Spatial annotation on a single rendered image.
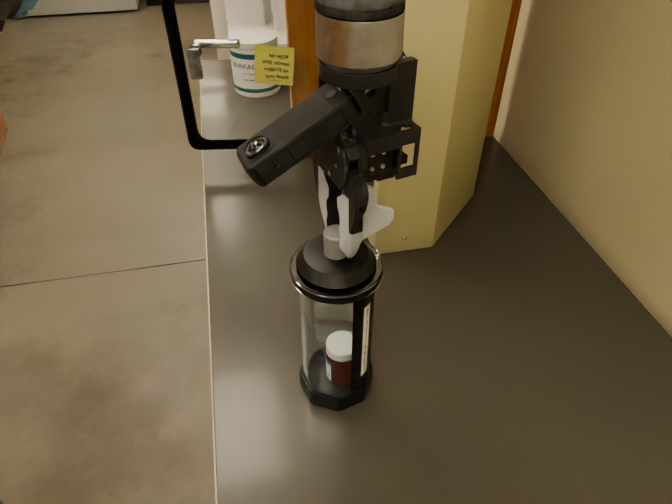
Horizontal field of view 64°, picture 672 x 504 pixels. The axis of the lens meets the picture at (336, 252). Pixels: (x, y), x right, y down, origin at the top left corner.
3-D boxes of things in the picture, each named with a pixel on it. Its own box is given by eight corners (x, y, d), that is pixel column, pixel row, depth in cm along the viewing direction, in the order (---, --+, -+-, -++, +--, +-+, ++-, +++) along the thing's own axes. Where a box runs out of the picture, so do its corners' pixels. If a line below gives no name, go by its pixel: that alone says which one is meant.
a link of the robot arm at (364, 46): (339, 28, 40) (297, -1, 46) (339, 86, 43) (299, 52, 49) (423, 14, 43) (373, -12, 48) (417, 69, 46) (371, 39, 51)
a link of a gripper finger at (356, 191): (370, 237, 53) (368, 156, 49) (356, 242, 53) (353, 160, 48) (348, 217, 57) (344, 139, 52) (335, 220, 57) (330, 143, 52)
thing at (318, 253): (389, 287, 61) (393, 243, 57) (317, 313, 58) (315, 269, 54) (352, 241, 67) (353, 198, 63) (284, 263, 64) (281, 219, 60)
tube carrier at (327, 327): (388, 390, 74) (401, 277, 60) (317, 421, 70) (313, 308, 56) (352, 335, 81) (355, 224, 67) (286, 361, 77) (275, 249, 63)
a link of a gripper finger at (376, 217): (399, 257, 59) (400, 182, 54) (352, 273, 57) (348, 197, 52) (385, 243, 61) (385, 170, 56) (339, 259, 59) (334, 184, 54)
